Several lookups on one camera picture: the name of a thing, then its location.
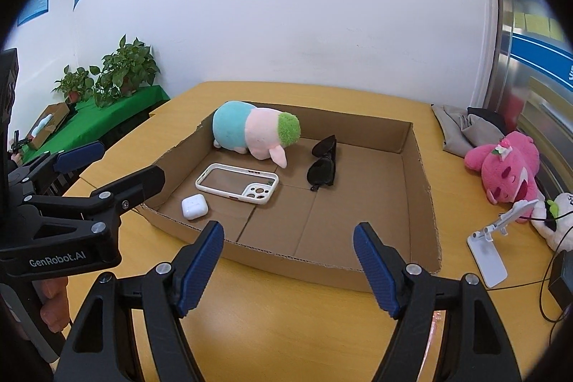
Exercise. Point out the large potted plant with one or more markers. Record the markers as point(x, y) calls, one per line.
point(127, 66)

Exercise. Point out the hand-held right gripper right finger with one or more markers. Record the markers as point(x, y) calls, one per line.
point(376, 270)

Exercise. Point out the white plush toy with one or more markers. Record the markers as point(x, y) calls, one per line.
point(562, 225)

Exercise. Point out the white phone case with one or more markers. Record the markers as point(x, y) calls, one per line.
point(257, 192)

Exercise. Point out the blue wall notice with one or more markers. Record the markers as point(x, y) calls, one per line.
point(35, 1)

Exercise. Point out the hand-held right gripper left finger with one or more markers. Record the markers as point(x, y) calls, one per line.
point(201, 270)

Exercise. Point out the grey cloth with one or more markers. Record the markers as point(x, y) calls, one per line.
point(456, 127)

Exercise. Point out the black sunglasses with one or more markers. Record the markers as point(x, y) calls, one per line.
point(320, 174)

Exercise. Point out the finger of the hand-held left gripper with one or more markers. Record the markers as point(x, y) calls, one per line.
point(80, 153)
point(134, 185)

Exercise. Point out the pink plush toy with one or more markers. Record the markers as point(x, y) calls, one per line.
point(506, 171)

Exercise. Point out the metal door frame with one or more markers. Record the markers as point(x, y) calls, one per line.
point(506, 64)

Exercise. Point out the small cardboard box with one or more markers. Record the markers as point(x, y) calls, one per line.
point(49, 124)

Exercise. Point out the white earbuds case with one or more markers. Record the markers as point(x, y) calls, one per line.
point(194, 207)

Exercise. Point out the shallow cardboard box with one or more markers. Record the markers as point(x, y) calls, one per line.
point(335, 225)

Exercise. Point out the person's left hand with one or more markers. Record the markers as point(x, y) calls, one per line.
point(53, 310)

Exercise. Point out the white phone stand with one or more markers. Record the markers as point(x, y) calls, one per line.
point(488, 261)

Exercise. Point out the green-haired plush toy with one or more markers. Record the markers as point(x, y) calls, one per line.
point(250, 131)

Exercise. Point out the black cloth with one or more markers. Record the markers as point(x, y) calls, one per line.
point(490, 118)

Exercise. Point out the pink plastic wand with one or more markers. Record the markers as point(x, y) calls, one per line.
point(435, 319)

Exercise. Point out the green covered table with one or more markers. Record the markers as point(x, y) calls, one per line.
point(112, 113)

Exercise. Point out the yellow sticky notes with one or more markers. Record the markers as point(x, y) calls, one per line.
point(537, 23)

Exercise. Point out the small potted plant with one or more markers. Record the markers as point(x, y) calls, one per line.
point(74, 82)

